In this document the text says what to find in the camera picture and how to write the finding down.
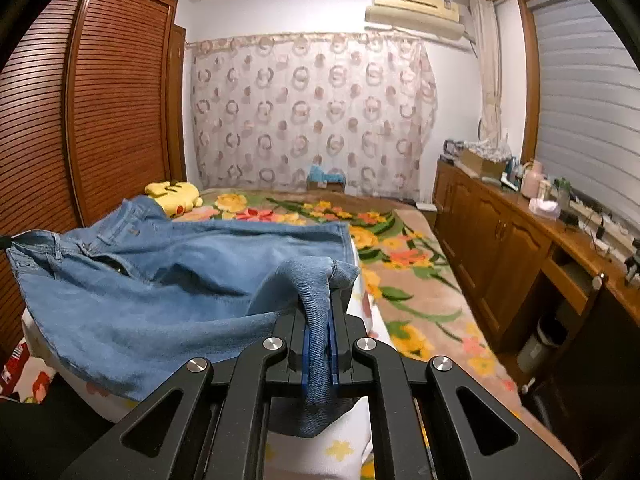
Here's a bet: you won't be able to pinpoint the blue denim jeans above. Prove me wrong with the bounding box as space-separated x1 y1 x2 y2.
6 196 359 438

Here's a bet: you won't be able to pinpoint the floral brown bed blanket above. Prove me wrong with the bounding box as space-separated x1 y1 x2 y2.
183 190 576 465

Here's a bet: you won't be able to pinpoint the white floral sheet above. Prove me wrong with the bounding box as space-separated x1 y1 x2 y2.
19 238 386 480

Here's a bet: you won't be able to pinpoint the cardboard box with blue cloth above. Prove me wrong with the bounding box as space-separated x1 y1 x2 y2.
306 165 346 193

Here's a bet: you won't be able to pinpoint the long wooden sideboard cabinet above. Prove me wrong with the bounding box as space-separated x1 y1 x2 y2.
432 162 639 351

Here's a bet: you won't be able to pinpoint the yellow Pikachu plush toy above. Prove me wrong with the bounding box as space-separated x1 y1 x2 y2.
144 181 203 219

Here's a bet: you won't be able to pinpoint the small grey trash bin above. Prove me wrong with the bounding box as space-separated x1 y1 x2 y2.
516 316 568 374

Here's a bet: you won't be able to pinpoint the cardboard box on sideboard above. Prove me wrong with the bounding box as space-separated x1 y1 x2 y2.
459 139 512 180

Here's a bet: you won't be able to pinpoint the circle patterned sheer curtain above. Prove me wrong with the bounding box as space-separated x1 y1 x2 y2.
191 32 437 200

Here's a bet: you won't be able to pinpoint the white tissue box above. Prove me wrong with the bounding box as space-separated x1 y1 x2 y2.
528 198 561 221

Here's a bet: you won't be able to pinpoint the pink kettle jug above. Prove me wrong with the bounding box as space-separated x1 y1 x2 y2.
521 160 544 198

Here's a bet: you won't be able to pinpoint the grey window blind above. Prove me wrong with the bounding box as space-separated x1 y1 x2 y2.
527 0 639 226

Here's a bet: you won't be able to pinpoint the brown louvered wardrobe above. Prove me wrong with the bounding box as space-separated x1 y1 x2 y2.
0 0 189 361

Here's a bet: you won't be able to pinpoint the beige side curtain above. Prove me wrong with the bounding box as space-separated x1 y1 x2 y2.
470 0 501 146

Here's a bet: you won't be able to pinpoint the white wall air conditioner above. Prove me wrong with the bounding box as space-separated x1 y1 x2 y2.
364 0 465 41

